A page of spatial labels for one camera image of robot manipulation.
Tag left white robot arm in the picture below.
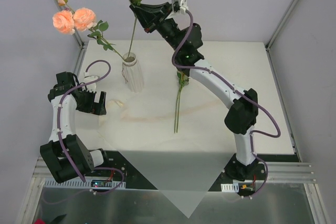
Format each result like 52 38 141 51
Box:
40 72 111 184

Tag white wrapping paper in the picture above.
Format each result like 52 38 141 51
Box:
99 97 235 217

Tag white cable duct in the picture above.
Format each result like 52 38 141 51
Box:
220 182 239 193
44 178 126 190

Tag left white cable duct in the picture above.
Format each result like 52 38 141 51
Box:
44 178 126 190

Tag pink flowers with green leaves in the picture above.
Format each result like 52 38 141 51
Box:
174 71 189 134

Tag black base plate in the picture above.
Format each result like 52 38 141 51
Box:
90 151 299 192

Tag black object at bottom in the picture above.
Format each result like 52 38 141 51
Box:
50 214 66 224

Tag right white cable duct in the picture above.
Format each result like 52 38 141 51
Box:
220 182 239 193

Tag white ribbed ceramic vase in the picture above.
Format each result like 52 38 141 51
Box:
122 52 144 93

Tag right aluminium frame post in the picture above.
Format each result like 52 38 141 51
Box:
265 0 301 51

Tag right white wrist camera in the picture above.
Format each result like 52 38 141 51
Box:
172 0 188 15

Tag peach rose stem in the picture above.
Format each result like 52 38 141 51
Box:
52 0 122 57

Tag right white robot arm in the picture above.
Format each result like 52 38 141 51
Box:
130 3 258 179

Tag red object at bottom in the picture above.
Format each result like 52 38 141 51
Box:
33 219 46 224

